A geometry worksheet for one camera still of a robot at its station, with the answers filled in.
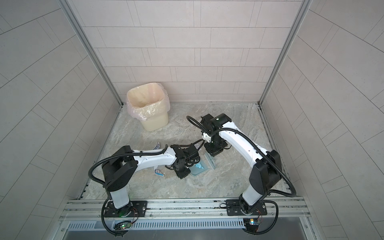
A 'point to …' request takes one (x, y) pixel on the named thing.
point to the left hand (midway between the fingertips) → (187, 173)
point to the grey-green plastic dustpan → (199, 168)
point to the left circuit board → (122, 225)
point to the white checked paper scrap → (157, 146)
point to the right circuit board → (252, 224)
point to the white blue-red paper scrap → (158, 172)
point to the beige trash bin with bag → (149, 103)
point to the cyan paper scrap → (198, 165)
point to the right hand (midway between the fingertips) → (212, 155)
